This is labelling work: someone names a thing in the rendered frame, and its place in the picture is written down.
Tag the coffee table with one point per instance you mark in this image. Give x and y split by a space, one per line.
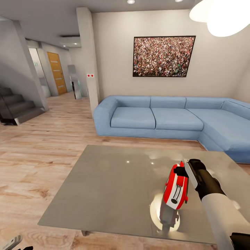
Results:
120 190

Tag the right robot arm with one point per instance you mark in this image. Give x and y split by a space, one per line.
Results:
231 230

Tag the stairs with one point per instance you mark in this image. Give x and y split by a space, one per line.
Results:
14 110

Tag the room light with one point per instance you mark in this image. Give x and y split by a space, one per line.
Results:
200 10

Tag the radio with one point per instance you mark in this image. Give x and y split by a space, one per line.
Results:
176 189

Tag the sofa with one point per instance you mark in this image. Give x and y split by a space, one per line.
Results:
217 123

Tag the picture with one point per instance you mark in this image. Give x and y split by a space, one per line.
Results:
162 56

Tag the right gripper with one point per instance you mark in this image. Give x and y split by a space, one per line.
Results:
180 171

